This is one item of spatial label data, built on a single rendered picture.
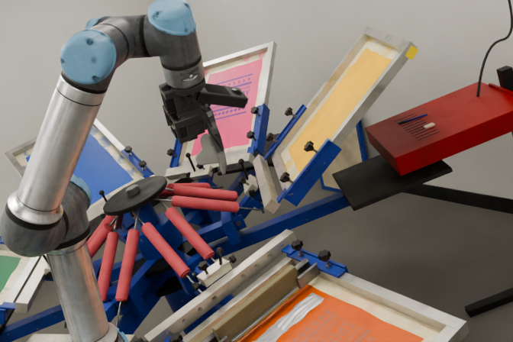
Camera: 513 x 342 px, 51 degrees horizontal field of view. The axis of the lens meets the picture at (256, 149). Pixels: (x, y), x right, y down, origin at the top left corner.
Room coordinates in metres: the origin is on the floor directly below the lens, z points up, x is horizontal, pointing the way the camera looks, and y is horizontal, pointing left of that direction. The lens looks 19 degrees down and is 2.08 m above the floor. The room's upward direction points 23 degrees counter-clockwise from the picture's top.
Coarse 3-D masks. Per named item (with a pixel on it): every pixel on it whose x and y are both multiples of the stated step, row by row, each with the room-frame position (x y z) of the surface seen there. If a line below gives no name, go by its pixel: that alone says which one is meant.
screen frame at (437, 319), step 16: (272, 272) 1.78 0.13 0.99; (320, 272) 1.66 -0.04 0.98; (256, 288) 1.73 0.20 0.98; (352, 288) 1.52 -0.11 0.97; (368, 288) 1.46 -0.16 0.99; (384, 288) 1.43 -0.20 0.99; (240, 304) 1.69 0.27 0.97; (384, 304) 1.40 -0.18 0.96; (400, 304) 1.33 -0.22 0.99; (416, 304) 1.30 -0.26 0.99; (208, 320) 1.65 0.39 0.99; (432, 320) 1.22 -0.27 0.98; (448, 320) 1.19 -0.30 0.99; (192, 336) 1.60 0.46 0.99; (448, 336) 1.14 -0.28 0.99; (464, 336) 1.15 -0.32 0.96
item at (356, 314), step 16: (304, 288) 1.65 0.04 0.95; (288, 304) 1.60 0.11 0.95; (320, 304) 1.53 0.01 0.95; (336, 304) 1.50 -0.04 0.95; (272, 320) 1.55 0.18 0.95; (304, 320) 1.49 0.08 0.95; (352, 320) 1.39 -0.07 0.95; (368, 320) 1.36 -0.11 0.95; (384, 336) 1.27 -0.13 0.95; (400, 336) 1.25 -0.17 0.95; (416, 336) 1.22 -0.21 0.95
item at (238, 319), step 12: (276, 276) 1.63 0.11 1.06; (288, 276) 1.62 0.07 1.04; (264, 288) 1.59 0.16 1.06; (276, 288) 1.60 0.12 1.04; (288, 288) 1.61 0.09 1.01; (252, 300) 1.55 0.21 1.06; (264, 300) 1.57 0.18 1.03; (276, 300) 1.59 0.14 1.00; (240, 312) 1.52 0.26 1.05; (252, 312) 1.54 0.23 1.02; (216, 324) 1.50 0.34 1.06; (228, 324) 1.50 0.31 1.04; (240, 324) 1.52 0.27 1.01; (216, 336) 1.49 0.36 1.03; (228, 336) 1.49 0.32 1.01
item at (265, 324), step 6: (258, 324) 1.56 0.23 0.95; (264, 324) 1.55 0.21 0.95; (270, 324) 1.53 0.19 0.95; (252, 330) 1.55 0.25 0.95; (258, 330) 1.53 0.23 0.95; (264, 330) 1.52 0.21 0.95; (246, 336) 1.53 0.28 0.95; (252, 336) 1.52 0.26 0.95; (258, 336) 1.50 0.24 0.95; (282, 336) 1.45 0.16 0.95; (288, 336) 1.44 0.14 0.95
